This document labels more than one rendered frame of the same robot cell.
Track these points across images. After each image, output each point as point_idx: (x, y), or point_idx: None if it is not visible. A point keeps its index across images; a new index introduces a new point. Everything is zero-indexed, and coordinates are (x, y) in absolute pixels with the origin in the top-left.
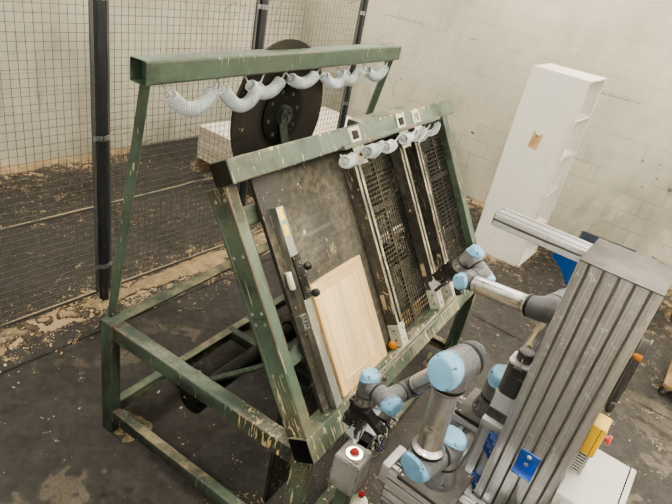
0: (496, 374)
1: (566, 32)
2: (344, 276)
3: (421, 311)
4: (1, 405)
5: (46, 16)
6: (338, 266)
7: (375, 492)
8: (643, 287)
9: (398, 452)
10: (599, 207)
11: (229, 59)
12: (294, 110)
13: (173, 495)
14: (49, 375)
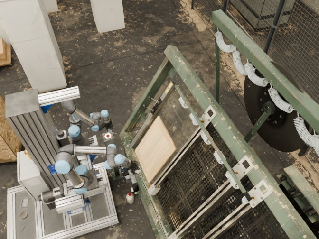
0: (82, 165)
1: None
2: (165, 138)
3: (170, 224)
4: (231, 114)
5: None
6: (168, 133)
7: (135, 216)
8: (13, 93)
9: (95, 142)
10: None
11: (238, 40)
12: (279, 116)
13: None
14: (244, 127)
